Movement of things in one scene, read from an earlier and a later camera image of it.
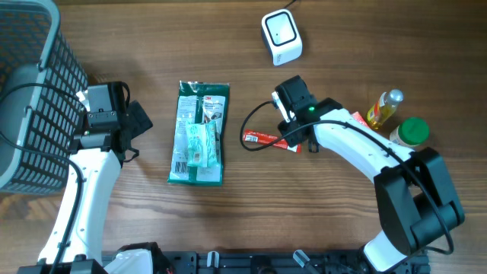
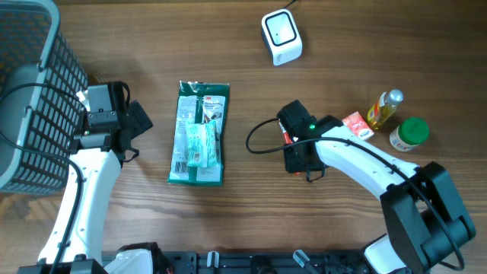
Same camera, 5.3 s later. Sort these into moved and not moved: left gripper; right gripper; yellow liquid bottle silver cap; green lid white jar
Moved: right gripper
Not moved: green lid white jar; left gripper; yellow liquid bottle silver cap
